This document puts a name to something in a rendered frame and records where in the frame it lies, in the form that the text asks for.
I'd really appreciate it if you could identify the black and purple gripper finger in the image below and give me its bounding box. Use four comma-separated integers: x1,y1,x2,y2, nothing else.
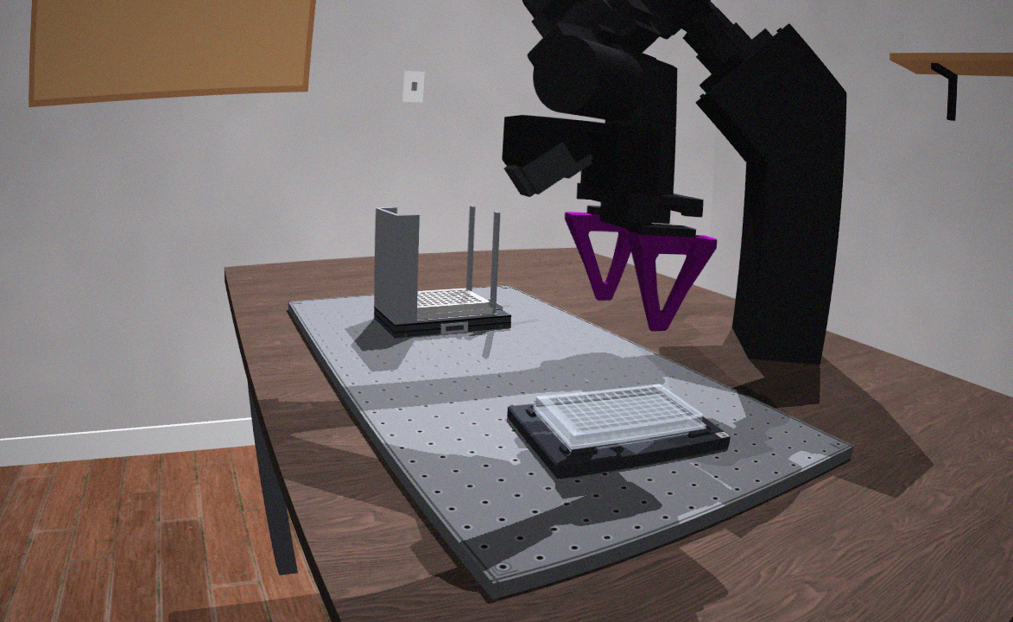
565,212,631,301
628,232,717,332

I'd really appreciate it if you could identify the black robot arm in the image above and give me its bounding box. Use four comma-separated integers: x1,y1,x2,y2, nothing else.
502,0,773,197

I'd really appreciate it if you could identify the white well plate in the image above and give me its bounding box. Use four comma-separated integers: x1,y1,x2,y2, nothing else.
533,384,707,452
417,289,493,320

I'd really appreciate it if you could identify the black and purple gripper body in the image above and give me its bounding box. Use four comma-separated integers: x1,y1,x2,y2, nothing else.
577,124,704,238

